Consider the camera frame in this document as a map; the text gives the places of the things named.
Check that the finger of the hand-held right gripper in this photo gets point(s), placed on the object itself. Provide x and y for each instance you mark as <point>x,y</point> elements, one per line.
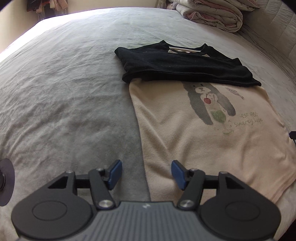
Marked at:
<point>293,135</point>

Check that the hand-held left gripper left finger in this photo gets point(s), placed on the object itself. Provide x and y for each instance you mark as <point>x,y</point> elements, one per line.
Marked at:
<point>115,172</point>

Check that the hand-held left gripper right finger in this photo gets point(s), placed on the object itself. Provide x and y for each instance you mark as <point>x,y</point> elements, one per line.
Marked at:
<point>178,172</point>

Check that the beige black-sleeved bear sweatshirt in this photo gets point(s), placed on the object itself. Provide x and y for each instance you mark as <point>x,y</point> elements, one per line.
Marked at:
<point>196,143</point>

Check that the pink hanging clothes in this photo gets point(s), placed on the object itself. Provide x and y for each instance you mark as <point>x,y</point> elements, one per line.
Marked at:
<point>59,4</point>

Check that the grey bed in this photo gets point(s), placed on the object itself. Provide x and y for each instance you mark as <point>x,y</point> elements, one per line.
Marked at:
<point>69,104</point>

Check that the grey quilted headboard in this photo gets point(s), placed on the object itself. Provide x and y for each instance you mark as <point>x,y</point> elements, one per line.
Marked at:
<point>272,34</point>

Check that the grey pillow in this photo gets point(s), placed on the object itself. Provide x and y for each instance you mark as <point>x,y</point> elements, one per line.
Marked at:
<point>251,2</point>

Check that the grey pink folded duvet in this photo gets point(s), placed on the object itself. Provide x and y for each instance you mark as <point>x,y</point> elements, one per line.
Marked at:
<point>208,14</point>

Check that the grey patterned curtain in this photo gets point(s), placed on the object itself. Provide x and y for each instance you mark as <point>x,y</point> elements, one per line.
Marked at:
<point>161,3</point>

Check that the dark round suction mount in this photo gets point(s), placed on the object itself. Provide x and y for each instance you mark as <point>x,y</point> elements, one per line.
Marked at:
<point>8,185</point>

